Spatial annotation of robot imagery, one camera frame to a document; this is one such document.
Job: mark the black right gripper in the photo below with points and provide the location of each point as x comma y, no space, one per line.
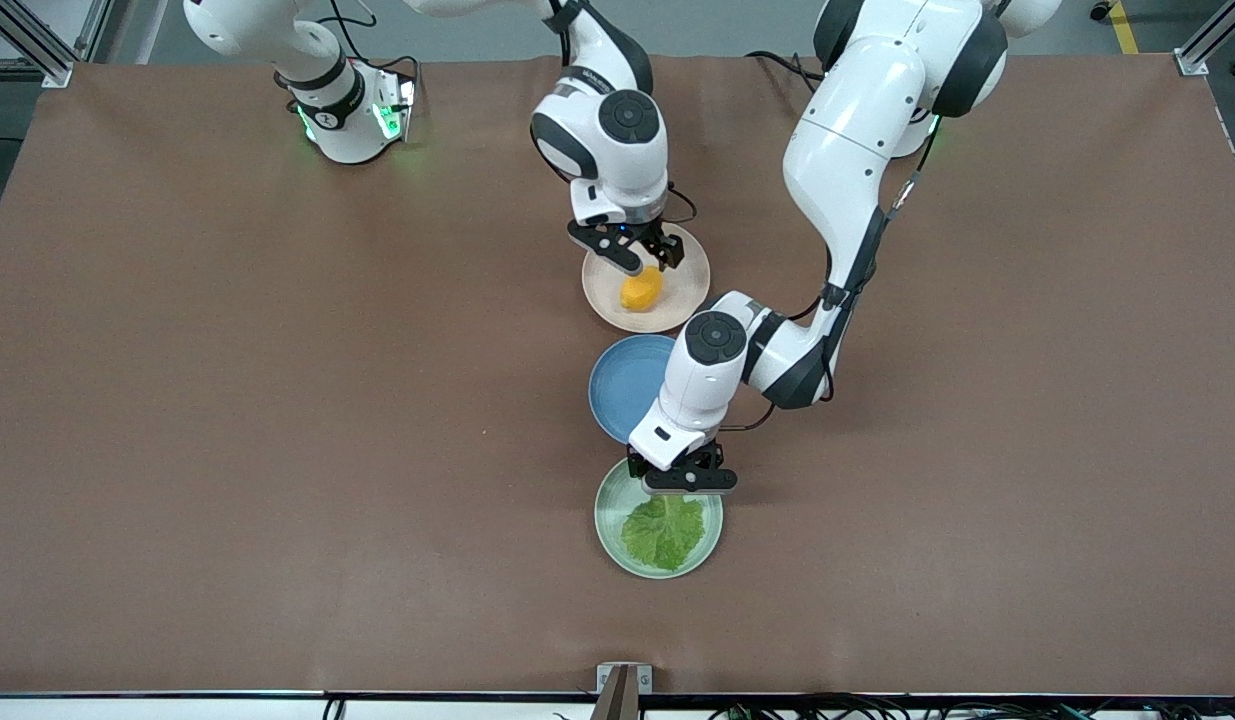
655,239

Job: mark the light green round plate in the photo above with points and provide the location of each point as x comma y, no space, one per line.
610,520

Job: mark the brown table cover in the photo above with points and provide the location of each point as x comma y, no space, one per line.
277,400

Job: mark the beige round plate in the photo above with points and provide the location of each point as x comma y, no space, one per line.
682,300

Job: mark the brown camera mount pole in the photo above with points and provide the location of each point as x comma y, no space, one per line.
617,700

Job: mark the right arm base connector plate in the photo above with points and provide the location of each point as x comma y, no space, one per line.
397,108

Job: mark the yellow lemon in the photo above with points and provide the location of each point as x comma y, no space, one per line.
637,292

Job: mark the black caster wheel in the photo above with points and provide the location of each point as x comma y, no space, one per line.
1101,12

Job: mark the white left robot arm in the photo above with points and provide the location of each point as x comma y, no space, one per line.
857,150

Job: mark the aluminium frame profile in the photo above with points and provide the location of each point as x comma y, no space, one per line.
1222,25
37,45

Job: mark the green lettuce leaf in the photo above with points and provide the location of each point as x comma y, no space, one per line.
662,535

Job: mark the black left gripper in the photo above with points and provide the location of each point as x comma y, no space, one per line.
706,459

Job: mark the grey metal bracket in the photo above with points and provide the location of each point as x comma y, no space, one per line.
645,678

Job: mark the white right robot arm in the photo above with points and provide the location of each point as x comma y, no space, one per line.
617,150

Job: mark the blue round plate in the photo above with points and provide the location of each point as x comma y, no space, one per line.
617,385

